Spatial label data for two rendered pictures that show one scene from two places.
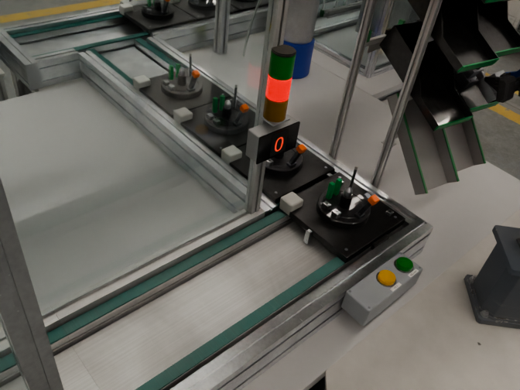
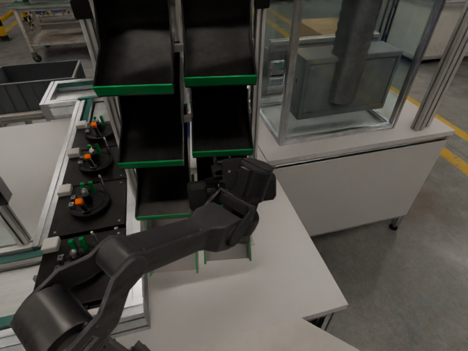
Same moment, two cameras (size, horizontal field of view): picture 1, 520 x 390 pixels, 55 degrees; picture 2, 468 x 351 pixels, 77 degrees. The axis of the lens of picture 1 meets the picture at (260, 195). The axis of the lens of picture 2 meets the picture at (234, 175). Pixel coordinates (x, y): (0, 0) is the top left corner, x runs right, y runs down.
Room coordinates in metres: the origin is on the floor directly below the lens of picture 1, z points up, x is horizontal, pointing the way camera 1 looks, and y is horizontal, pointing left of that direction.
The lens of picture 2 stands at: (0.81, -0.86, 1.73)
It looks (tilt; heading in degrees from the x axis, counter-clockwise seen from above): 40 degrees down; 32
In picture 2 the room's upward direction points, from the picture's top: straight up
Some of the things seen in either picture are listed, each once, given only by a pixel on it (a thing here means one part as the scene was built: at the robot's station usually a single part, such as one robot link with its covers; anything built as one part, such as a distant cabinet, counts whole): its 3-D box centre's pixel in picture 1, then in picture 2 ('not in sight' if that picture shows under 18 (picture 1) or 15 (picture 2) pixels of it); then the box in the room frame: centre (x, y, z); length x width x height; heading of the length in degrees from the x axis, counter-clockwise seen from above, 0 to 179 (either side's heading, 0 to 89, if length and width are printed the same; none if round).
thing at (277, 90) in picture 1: (278, 85); not in sight; (0.94, -0.01, 1.33); 0.05 x 0.05 x 0.05
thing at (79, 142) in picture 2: not in sight; (98, 125); (1.51, 0.32, 1.01); 0.24 x 0.24 x 0.13; 47
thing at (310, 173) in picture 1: (279, 149); (86, 196); (1.17, -0.04, 1.01); 0.24 x 0.24 x 0.13; 47
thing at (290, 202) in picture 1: (291, 203); (52, 246); (0.99, -0.08, 0.97); 0.05 x 0.05 x 0.04; 47
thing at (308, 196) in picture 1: (341, 213); (83, 267); (1.00, -0.22, 0.96); 0.24 x 0.24 x 0.02; 47
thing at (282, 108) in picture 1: (275, 106); not in sight; (0.94, -0.01, 1.28); 0.05 x 0.05 x 0.05
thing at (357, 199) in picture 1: (343, 207); (80, 264); (1.00, -0.22, 0.98); 0.14 x 0.14 x 0.02
